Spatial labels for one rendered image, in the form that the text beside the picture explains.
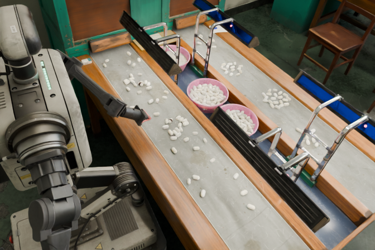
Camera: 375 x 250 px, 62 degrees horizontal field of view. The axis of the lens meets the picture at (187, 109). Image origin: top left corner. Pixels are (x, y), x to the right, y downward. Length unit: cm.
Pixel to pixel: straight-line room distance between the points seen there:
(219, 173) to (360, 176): 75
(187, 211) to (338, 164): 87
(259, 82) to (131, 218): 120
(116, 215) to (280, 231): 84
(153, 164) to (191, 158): 21
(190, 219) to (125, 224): 44
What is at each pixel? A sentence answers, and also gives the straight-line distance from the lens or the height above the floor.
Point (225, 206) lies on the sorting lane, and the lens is 153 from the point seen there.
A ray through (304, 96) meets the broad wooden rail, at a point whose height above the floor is 76.
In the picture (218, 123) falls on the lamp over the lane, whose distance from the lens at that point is 138.
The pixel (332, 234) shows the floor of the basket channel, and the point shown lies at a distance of 172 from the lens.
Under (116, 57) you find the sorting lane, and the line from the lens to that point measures 229.
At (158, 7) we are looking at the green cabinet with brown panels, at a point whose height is 98.
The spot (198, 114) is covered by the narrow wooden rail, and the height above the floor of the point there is 76.
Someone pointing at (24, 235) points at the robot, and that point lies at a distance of 186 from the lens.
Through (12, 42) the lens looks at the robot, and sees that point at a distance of 86.
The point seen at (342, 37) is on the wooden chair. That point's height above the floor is 46.
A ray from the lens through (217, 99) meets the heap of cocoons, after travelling 198.
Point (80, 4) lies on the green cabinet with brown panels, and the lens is 215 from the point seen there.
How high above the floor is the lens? 207
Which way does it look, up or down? 45 degrees down
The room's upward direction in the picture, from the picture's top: 6 degrees clockwise
